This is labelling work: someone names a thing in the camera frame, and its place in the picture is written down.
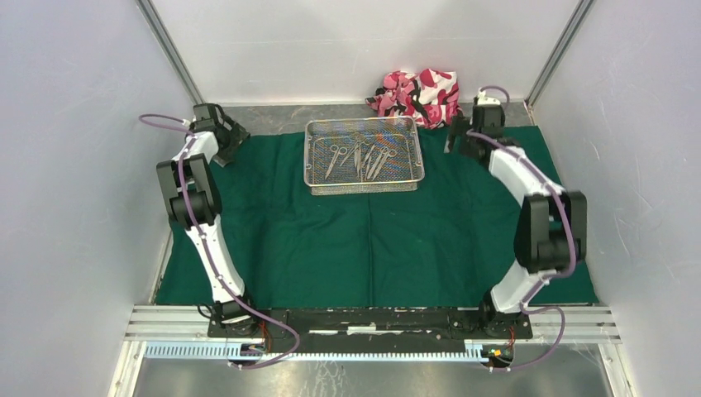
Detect green surgical drape cloth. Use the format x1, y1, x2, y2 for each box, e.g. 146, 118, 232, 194
155, 126, 599, 309

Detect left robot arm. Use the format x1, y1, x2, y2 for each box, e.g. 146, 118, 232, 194
156, 103, 260, 337

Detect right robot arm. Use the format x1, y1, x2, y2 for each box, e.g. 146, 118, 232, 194
444, 104, 587, 337

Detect surgical scissors right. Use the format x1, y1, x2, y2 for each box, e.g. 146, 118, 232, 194
365, 147, 398, 181

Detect surgical scissors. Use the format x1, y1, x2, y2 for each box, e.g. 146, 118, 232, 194
365, 147, 398, 181
324, 144, 348, 179

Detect surgical forceps middle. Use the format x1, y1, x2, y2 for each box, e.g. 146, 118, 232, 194
341, 140, 369, 179

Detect surgical scissors left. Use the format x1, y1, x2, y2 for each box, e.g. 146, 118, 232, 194
324, 144, 348, 179

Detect pink camouflage cloth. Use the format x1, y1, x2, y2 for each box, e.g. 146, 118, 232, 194
365, 68, 461, 129

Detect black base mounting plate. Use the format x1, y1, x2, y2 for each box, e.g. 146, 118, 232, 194
211, 307, 533, 355

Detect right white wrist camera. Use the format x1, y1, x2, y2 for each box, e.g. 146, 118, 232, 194
474, 90, 501, 106

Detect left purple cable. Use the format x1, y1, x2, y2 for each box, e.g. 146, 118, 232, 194
138, 113, 301, 371

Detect wire mesh instrument tray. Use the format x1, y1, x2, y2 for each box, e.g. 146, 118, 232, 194
303, 117, 425, 196

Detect aluminium frame rail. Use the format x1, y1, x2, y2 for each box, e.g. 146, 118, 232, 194
125, 305, 621, 362

